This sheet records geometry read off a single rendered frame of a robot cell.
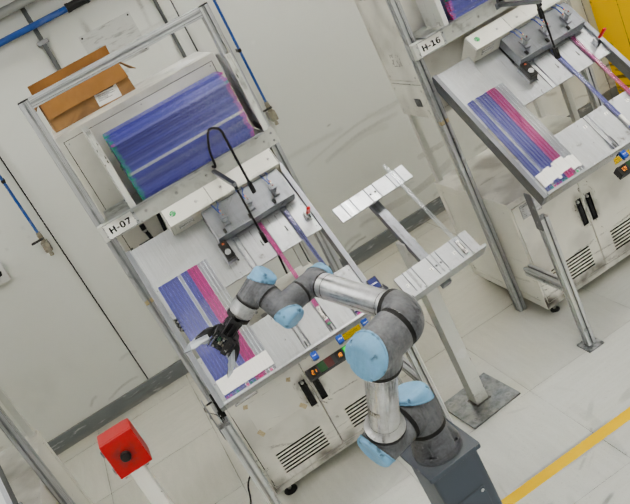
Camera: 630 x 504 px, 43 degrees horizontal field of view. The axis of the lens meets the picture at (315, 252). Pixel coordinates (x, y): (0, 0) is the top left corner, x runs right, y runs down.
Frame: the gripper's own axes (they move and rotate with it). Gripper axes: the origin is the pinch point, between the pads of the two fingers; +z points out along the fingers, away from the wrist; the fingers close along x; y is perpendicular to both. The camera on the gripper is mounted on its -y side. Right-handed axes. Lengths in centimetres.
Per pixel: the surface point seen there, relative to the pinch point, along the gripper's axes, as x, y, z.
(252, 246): -1, -74, -17
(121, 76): -78, -108, -40
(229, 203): -16, -79, -25
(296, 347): 30, -48, 0
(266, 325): 17, -54, 0
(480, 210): 82, -131, -68
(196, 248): -19, -74, -5
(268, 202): -4, -79, -34
